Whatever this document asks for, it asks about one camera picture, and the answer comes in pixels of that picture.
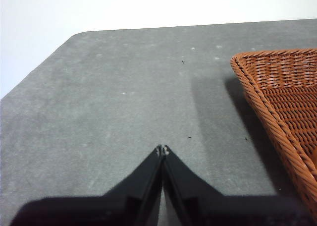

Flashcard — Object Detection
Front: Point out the brown wicker basket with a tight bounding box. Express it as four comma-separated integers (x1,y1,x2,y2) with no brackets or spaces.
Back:
230,48,317,216

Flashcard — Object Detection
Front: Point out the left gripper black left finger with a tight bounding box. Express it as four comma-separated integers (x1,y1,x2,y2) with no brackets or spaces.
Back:
9,144,163,226

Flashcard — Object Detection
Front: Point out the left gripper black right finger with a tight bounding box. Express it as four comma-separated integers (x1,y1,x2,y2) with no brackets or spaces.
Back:
162,144,316,226

